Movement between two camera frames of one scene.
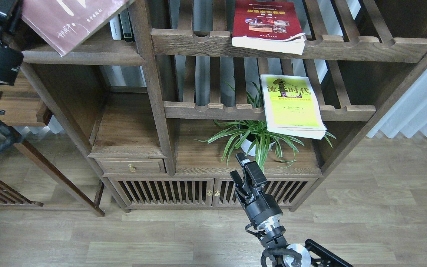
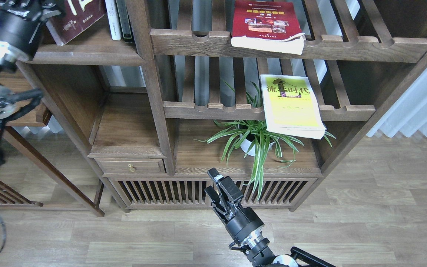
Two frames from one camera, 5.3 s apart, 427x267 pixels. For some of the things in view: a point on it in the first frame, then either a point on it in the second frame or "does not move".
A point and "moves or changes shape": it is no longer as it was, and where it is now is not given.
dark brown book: x=64 y=24 moves or changes shape
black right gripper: x=260 y=207 → x=242 y=224
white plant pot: x=245 y=144 does not move
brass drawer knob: x=132 y=168 does not move
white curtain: x=425 y=107 does not move
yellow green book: x=292 y=106 does not move
